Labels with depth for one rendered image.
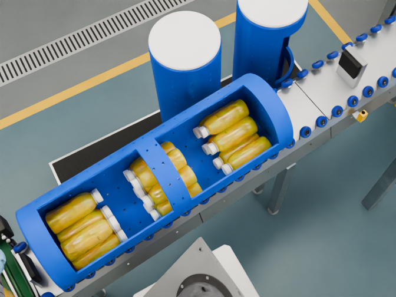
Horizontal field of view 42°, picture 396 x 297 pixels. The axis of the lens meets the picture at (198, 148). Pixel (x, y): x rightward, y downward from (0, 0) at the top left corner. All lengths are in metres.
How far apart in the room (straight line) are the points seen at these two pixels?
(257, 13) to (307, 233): 1.23
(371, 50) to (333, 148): 0.93
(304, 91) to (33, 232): 1.12
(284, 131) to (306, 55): 1.65
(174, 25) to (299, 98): 0.56
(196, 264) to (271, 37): 1.09
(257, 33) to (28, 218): 1.13
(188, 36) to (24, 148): 1.43
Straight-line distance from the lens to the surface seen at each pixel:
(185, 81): 2.00
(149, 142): 1.59
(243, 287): 1.52
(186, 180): 1.63
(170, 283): 1.39
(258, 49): 2.19
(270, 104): 1.64
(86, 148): 2.84
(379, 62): 2.19
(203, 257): 1.30
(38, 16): 3.62
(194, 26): 2.05
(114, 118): 3.06
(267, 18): 2.09
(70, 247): 1.61
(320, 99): 2.03
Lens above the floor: 2.64
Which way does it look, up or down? 65 degrees down
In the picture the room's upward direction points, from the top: 4 degrees counter-clockwise
